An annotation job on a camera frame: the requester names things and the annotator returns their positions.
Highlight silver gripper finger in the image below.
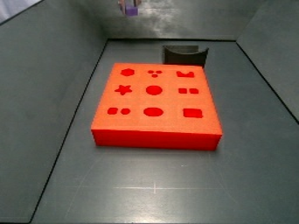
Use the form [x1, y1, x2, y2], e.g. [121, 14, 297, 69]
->
[117, 0, 126, 14]
[134, 0, 141, 7]

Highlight black curved fixture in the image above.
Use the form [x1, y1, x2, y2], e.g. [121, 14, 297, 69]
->
[162, 45, 209, 67]

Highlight red shape sorter board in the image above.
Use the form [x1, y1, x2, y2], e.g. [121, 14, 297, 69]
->
[90, 63, 223, 151]

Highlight purple rectangular block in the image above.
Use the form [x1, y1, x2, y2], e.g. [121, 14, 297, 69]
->
[125, 6, 137, 17]

